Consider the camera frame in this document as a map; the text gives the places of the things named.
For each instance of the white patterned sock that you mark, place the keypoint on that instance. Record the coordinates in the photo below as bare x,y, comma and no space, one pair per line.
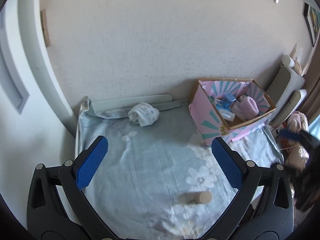
143,114

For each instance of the blue white medicine box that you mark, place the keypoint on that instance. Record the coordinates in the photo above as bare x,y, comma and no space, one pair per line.
225,101

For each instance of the pink bedding pile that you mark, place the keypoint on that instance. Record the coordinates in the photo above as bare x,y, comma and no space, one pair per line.
297,155

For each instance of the cardboard box with pink lining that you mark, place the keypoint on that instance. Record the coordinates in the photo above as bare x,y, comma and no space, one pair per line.
209,121

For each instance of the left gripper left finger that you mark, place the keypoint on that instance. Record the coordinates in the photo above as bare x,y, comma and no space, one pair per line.
57,207

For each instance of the beige cylindrical tube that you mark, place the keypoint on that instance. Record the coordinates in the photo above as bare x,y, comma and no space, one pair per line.
191,198

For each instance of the white bed guard rail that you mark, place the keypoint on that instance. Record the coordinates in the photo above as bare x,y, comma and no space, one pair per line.
161,102

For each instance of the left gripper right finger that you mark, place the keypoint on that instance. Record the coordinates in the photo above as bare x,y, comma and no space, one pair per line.
262,207

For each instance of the light blue floral bedsheet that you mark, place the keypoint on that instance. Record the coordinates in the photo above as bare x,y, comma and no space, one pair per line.
136,187

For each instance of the framed wall picture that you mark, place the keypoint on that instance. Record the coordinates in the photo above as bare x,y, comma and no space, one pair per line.
311,16

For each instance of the pink fuzzy sock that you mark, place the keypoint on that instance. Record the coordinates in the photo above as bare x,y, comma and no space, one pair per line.
246,108

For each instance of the white tissue pack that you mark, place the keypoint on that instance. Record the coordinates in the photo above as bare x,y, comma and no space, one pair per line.
227,115

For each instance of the grey upholstered headboard cushion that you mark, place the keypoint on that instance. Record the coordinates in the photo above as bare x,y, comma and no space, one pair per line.
284,84

